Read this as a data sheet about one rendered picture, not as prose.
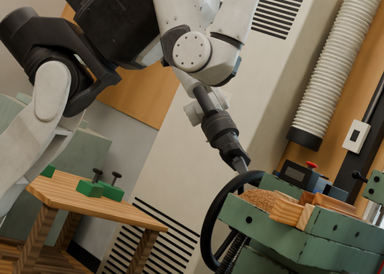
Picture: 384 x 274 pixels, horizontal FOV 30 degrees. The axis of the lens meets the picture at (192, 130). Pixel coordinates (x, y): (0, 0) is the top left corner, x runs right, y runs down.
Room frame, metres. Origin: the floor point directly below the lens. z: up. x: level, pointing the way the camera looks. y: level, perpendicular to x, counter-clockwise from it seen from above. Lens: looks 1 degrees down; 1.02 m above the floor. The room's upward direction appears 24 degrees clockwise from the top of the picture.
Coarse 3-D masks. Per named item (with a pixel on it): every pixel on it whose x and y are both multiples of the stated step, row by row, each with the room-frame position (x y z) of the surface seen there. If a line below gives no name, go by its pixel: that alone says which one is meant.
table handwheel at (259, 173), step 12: (240, 180) 1.74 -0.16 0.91; (252, 180) 1.78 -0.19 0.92; (228, 192) 1.72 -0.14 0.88; (240, 192) 1.77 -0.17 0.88; (216, 204) 1.71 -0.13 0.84; (216, 216) 1.72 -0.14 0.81; (204, 228) 1.72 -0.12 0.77; (204, 240) 1.72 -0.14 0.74; (228, 240) 1.80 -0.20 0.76; (204, 252) 1.74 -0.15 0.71; (216, 252) 1.79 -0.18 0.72; (216, 264) 1.78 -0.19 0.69
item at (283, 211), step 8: (280, 200) 1.29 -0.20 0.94; (280, 208) 1.28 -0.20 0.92; (288, 208) 1.29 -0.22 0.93; (296, 208) 1.31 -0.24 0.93; (272, 216) 1.29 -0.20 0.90; (280, 216) 1.28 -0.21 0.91; (288, 216) 1.30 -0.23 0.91; (296, 216) 1.32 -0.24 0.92; (288, 224) 1.31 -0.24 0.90; (296, 224) 1.33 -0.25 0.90
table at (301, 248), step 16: (224, 208) 1.44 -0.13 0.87; (240, 208) 1.42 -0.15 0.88; (256, 208) 1.39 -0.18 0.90; (240, 224) 1.41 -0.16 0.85; (256, 224) 1.38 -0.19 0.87; (272, 224) 1.36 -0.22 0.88; (256, 240) 1.37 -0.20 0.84; (272, 240) 1.35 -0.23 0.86; (288, 240) 1.33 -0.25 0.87; (304, 240) 1.31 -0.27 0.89; (320, 240) 1.34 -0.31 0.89; (288, 256) 1.32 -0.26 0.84; (304, 256) 1.32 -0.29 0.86; (320, 256) 1.36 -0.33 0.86; (336, 256) 1.41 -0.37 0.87; (352, 256) 1.46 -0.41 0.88; (368, 256) 1.51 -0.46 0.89; (368, 272) 1.54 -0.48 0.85
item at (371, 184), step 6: (372, 174) 1.60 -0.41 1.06; (378, 174) 1.60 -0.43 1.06; (372, 180) 1.60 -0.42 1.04; (378, 180) 1.59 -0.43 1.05; (366, 186) 1.61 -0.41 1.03; (372, 186) 1.60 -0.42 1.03; (378, 186) 1.59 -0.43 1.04; (366, 192) 1.60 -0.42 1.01; (372, 192) 1.59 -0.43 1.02; (378, 192) 1.58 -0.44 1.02; (366, 198) 1.60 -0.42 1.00; (372, 198) 1.59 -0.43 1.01; (378, 198) 1.58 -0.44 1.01
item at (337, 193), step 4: (328, 184) 1.60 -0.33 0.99; (328, 188) 1.60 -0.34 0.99; (332, 188) 1.60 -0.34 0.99; (336, 188) 1.61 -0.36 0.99; (324, 192) 1.60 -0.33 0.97; (328, 192) 1.59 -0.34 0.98; (332, 192) 1.60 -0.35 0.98; (336, 192) 1.62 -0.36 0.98; (340, 192) 1.63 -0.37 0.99; (344, 192) 1.64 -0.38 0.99; (332, 196) 1.61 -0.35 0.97; (336, 196) 1.62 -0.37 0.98; (340, 196) 1.64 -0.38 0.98; (344, 196) 1.65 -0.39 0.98; (340, 200) 1.64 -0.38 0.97; (344, 200) 1.66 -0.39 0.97
